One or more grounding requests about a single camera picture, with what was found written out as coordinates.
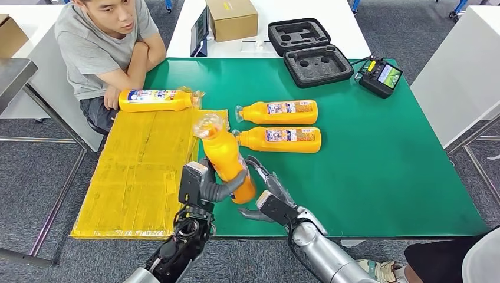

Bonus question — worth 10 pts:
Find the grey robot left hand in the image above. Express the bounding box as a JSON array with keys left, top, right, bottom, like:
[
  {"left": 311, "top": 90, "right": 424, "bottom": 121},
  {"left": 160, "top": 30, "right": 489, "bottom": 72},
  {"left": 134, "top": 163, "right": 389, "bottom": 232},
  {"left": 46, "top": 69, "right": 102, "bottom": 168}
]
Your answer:
[{"left": 198, "top": 158, "right": 249, "bottom": 204}]

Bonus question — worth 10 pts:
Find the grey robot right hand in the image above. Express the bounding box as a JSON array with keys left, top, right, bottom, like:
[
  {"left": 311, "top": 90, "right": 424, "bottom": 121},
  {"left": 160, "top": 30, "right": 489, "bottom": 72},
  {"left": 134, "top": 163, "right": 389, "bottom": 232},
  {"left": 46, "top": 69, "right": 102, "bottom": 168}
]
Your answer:
[{"left": 238, "top": 155, "right": 298, "bottom": 223}]

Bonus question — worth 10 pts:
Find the orange detergent bottle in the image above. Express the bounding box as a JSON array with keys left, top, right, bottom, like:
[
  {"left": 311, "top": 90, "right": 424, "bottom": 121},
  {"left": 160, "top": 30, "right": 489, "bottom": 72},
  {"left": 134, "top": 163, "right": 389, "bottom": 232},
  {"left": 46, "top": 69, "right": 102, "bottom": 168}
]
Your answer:
[
  {"left": 231, "top": 127, "right": 322, "bottom": 154},
  {"left": 118, "top": 88, "right": 204, "bottom": 113},
  {"left": 235, "top": 100, "right": 318, "bottom": 125},
  {"left": 193, "top": 113, "right": 258, "bottom": 205}
]

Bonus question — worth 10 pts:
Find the yellow plastic wrapped sheet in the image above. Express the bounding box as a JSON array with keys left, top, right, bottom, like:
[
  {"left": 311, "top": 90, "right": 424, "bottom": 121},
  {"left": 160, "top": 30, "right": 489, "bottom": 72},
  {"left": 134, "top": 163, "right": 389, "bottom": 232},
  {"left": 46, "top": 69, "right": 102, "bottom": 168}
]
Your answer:
[{"left": 70, "top": 86, "right": 231, "bottom": 240}]

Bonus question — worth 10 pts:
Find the black foam-lined open case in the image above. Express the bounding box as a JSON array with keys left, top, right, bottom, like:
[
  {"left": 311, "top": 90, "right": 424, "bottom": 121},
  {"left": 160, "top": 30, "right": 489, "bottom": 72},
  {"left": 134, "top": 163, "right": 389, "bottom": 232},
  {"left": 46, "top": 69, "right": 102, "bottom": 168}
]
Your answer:
[{"left": 267, "top": 17, "right": 355, "bottom": 89}]

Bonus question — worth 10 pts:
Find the black stool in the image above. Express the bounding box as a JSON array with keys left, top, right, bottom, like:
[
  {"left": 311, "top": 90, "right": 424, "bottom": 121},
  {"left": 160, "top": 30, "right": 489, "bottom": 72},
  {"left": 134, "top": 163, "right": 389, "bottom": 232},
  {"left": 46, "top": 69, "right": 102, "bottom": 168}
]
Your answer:
[{"left": 86, "top": 116, "right": 111, "bottom": 137}]

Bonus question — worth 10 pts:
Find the black remote controller with screen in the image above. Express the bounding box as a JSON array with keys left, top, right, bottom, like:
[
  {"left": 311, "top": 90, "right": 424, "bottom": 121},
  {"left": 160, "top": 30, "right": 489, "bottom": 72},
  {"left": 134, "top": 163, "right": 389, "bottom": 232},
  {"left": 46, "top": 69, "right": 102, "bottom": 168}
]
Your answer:
[{"left": 358, "top": 55, "right": 403, "bottom": 99}]

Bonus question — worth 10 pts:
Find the dark tablet on stand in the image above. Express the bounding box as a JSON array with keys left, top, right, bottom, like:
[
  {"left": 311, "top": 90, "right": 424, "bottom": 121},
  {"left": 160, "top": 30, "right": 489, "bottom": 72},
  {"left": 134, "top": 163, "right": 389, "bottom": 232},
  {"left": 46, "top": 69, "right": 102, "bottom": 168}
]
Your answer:
[{"left": 189, "top": 6, "right": 210, "bottom": 58}]

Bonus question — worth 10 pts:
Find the brown cardboard box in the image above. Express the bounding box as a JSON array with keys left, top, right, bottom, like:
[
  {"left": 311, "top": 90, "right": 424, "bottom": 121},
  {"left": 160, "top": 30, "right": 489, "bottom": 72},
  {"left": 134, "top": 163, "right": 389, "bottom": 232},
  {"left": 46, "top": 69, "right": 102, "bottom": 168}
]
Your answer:
[
  {"left": 205, "top": 0, "right": 259, "bottom": 43},
  {"left": 0, "top": 14, "right": 29, "bottom": 60}
]

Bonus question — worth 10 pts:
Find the white table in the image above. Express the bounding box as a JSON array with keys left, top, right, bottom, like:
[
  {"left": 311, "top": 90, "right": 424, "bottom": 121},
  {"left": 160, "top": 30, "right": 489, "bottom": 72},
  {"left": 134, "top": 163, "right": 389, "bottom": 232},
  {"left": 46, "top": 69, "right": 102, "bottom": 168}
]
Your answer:
[
  {"left": 409, "top": 5, "right": 500, "bottom": 208},
  {"left": 0, "top": 4, "right": 104, "bottom": 153},
  {"left": 166, "top": 0, "right": 371, "bottom": 60}
]

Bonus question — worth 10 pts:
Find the seated person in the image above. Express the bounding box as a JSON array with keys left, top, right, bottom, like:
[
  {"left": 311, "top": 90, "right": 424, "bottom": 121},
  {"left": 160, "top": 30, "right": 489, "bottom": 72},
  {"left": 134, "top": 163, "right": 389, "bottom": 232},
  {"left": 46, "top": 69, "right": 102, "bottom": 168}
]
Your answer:
[{"left": 54, "top": 0, "right": 167, "bottom": 131}]

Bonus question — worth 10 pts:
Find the grey metal table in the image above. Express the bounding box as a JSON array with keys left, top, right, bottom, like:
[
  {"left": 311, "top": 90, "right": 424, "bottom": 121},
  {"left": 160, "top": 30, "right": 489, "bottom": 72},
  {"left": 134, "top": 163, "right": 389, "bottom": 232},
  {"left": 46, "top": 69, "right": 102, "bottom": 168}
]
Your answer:
[{"left": 0, "top": 57, "right": 93, "bottom": 270}]

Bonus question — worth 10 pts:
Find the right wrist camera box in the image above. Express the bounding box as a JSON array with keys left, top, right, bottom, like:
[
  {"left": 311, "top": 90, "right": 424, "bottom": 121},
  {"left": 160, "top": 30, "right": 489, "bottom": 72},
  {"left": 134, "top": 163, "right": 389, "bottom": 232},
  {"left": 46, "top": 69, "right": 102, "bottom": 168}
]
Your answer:
[{"left": 255, "top": 190, "right": 301, "bottom": 228}]

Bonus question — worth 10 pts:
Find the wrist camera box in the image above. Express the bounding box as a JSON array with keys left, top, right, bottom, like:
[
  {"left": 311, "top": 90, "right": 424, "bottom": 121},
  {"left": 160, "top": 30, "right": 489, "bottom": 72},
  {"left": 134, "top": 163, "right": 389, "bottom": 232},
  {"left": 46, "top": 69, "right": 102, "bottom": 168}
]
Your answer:
[
  {"left": 178, "top": 161, "right": 210, "bottom": 206},
  {"left": 255, "top": 190, "right": 301, "bottom": 228}
]

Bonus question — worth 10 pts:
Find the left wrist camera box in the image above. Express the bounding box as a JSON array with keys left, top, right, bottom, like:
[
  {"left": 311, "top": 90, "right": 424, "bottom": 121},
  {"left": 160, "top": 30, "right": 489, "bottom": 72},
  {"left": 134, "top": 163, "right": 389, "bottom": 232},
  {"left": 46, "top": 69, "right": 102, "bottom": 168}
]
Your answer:
[{"left": 178, "top": 161, "right": 210, "bottom": 206}]

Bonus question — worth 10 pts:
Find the blue wheeled frame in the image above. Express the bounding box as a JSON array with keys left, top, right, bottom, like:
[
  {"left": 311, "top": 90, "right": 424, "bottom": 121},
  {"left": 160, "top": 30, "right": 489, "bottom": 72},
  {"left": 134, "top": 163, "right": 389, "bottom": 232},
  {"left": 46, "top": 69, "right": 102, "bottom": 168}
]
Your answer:
[{"left": 433, "top": 0, "right": 469, "bottom": 20}]

